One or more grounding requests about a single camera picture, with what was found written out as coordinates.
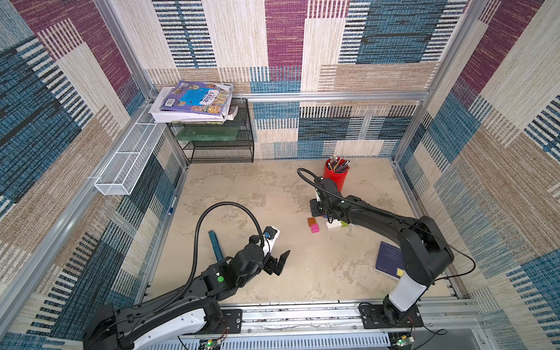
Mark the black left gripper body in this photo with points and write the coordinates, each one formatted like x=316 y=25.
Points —
x=269 y=265

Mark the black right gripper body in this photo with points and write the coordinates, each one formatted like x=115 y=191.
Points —
x=316 y=206

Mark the orange lego brick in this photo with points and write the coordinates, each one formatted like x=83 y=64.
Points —
x=311 y=221

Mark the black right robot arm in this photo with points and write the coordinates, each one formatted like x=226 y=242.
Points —
x=424 y=251

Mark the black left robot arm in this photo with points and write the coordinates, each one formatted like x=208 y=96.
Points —
x=193 y=307

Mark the white lego brick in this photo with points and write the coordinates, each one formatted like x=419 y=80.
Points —
x=333 y=224

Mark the red pen cup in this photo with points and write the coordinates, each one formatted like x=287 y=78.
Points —
x=338 y=177

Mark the pens in cup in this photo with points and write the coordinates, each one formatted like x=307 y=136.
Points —
x=337 y=165

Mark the teal blue marker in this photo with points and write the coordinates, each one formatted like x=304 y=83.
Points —
x=216 y=246

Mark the dark blue notebook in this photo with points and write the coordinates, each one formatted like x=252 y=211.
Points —
x=389 y=261

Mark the green folder on shelf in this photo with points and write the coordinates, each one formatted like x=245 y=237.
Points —
x=205 y=133

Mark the stack of books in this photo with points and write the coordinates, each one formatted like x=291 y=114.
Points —
x=194 y=102

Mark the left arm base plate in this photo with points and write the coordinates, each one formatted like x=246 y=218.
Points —
x=231 y=321

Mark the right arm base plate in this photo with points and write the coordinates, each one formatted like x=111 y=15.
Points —
x=377 y=316

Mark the black wire mesh shelf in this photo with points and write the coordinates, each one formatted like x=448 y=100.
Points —
x=229 y=142

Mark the white wire basket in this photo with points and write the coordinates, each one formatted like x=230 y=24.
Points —
x=121 y=174

